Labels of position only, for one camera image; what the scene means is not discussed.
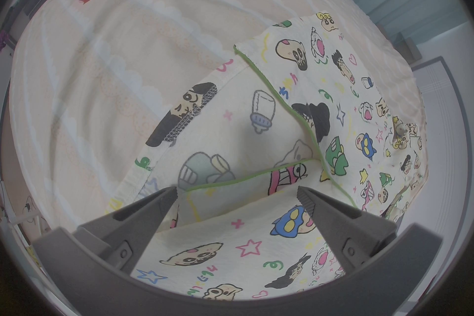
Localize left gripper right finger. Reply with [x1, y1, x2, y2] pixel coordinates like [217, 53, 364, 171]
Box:
[297, 186, 399, 273]

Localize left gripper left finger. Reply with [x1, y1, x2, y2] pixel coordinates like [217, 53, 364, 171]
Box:
[75, 186, 178, 275]

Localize white printed pyjama top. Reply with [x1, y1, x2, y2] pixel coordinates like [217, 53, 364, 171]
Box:
[105, 11, 430, 302]

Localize bed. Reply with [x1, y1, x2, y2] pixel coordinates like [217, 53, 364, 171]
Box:
[5, 0, 432, 234]

